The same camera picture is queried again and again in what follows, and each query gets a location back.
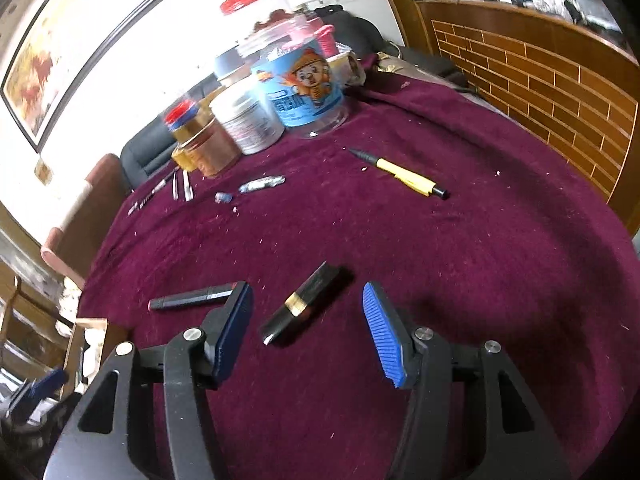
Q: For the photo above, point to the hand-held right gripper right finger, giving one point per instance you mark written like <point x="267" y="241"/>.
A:
<point x="385" y="335"/>

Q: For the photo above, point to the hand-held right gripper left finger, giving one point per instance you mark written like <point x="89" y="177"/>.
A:
<point x="235" y="330"/>

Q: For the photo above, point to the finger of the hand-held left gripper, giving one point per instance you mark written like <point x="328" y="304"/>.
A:
<point x="40" y="385"/>

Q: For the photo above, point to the black tube with gold band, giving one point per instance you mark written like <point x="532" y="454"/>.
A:
<point x="285" y="317"/>

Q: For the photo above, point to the black marker with red cap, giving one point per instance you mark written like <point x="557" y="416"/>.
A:
<point x="190" y="298"/>

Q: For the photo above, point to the light wooden chair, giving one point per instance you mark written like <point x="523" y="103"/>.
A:
<point x="20" y="310"/>

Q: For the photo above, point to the maroon tablecloth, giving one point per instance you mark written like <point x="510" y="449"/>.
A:
<point x="450" y="260"/>

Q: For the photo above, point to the small blue cap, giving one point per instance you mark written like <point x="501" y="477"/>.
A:
<point x="223" y="197"/>

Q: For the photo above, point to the silver blue wrapper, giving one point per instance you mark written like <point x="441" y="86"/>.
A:
<point x="261" y="184"/>

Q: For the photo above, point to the white pen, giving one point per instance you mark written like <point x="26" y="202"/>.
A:
<point x="175" y="185"/>
<point x="187" y="186"/>

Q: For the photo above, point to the dark slim pen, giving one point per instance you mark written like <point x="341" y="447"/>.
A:
<point x="149" y="196"/>

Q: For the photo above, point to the yellow and black pen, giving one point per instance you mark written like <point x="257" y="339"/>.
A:
<point x="405" y="175"/>

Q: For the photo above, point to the brown upholstered chair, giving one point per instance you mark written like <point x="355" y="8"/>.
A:
<point x="85" y="210"/>

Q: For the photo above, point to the amber jar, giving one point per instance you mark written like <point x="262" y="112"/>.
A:
<point x="205" y="145"/>

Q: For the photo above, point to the white label jar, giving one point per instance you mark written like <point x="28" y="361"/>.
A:
<point x="250" y="120"/>

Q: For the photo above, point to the blue cartoon label jar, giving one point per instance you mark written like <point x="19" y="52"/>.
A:
<point x="305" y="95"/>

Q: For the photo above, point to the clear jar with dark lid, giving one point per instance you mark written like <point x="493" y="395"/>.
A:
<point x="231" y="67"/>

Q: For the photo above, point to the patterned paper cup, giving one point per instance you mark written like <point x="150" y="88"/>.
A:
<point x="350" y="69"/>

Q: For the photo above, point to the tan cloth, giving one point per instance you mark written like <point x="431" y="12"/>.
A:
<point x="395" y="63"/>

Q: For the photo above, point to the pink plastic container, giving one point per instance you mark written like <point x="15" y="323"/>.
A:
<point x="320" y="40"/>

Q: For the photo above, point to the black bag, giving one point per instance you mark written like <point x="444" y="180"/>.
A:
<point x="345" y="20"/>

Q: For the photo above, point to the clear jar with red lid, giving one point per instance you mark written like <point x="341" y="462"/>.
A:
<point x="255" y="5"/>

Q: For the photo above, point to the small wall sticker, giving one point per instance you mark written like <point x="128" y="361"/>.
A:
<point x="43" y="171"/>

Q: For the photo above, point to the framed wall picture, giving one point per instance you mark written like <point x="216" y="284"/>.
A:
<point x="75" y="35"/>

